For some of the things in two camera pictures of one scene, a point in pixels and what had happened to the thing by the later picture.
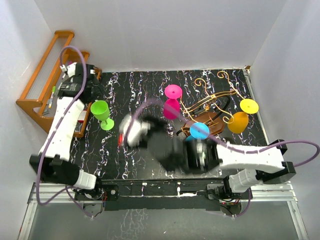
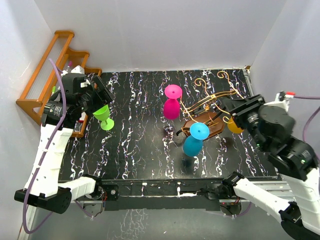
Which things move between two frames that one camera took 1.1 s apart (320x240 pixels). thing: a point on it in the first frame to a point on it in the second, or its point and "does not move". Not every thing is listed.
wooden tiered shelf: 62,73 does not move
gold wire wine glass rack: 206,114 does not move
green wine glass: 100,110 does not move
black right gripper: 159,125 to 238,106
